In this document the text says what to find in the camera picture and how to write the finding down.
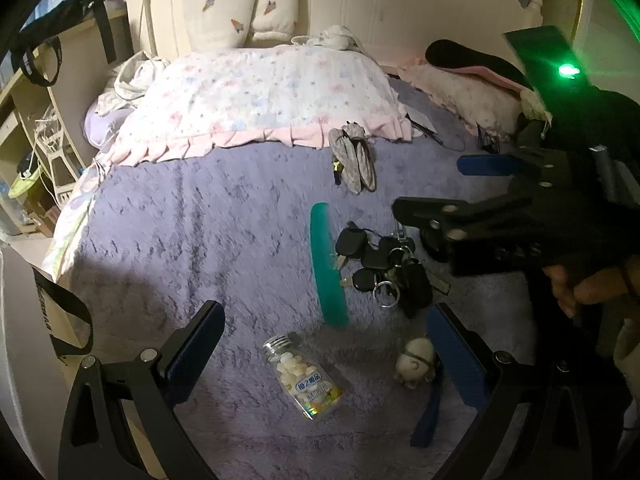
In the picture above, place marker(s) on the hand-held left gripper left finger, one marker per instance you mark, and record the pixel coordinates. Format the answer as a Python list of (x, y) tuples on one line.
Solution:
[(197, 345)]

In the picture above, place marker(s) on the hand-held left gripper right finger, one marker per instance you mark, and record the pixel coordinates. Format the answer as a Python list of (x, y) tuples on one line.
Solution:
[(457, 355)]

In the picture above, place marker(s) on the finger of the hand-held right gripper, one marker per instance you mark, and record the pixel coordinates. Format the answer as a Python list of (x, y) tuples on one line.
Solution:
[(430, 208), (487, 165)]

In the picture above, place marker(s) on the bunch of black keys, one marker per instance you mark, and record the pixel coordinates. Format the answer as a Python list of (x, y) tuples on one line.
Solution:
[(385, 265)]

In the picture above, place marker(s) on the person's right hand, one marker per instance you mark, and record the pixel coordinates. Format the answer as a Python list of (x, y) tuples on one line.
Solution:
[(597, 287)]

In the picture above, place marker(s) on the small white plush toy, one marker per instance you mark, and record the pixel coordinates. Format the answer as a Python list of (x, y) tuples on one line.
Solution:
[(414, 362)]

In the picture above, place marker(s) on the pale pink floral pillow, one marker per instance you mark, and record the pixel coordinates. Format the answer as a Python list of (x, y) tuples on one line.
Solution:
[(460, 92)]

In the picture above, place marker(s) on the grey patterned cloth item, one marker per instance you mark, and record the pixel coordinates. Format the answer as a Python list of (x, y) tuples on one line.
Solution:
[(352, 160)]

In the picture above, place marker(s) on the black cushion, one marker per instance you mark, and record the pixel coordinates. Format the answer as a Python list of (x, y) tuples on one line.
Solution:
[(465, 57)]

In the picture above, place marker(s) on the clear bottle of white tablets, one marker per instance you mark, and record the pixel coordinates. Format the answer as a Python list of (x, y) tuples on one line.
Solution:
[(305, 380)]

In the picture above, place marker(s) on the purple fluffy blanket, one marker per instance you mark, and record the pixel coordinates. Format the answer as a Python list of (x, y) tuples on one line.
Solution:
[(200, 230)]

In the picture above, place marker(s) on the green plastic comb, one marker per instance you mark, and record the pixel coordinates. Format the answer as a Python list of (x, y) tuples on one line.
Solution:
[(327, 265)]

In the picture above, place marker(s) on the white crumpled cloth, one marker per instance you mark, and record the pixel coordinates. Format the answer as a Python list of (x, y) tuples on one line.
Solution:
[(332, 37), (132, 77)]

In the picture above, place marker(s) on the floral pillow with pink ruffle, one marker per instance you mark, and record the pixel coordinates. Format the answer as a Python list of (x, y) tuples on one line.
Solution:
[(260, 95)]

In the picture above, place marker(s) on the yellow-green plastic item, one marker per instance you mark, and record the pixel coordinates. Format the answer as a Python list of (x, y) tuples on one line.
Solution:
[(22, 182)]

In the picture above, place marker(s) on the lilac pillow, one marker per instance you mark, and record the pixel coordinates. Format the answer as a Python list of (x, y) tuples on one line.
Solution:
[(102, 125)]

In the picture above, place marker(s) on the white ice cream print pillow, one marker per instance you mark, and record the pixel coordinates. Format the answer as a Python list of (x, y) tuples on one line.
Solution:
[(215, 0), (275, 0)]

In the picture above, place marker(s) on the beige shelf unit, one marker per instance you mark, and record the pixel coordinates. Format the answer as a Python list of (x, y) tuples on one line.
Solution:
[(70, 85)]

